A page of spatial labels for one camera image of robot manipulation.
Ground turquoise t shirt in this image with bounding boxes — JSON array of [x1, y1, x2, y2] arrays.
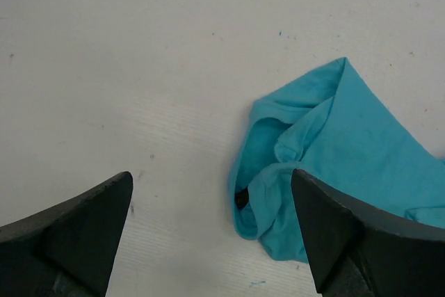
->
[[228, 58, 444, 262]]

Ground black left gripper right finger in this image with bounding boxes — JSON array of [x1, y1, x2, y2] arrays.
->
[[291, 170, 444, 296]]

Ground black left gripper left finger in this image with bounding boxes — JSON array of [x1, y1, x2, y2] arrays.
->
[[1, 172, 133, 296]]

